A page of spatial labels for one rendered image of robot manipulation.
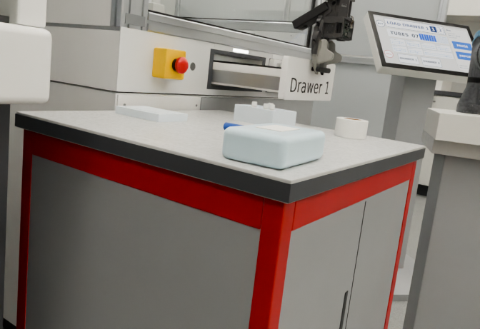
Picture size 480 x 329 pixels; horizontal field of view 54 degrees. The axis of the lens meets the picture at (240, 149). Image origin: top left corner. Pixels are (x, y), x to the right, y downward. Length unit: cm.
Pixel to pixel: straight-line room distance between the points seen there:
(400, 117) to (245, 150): 166
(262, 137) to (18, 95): 33
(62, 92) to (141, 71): 23
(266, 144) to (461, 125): 79
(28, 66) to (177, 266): 34
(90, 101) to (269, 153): 68
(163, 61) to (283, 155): 63
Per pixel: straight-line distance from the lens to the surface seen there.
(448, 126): 132
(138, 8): 116
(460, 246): 146
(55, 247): 93
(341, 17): 129
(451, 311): 153
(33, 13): 73
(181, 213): 68
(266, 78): 127
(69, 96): 127
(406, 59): 213
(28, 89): 71
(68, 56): 127
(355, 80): 308
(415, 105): 227
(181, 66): 116
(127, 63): 114
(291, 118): 112
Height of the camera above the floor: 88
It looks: 9 degrees down
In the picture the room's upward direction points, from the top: 6 degrees clockwise
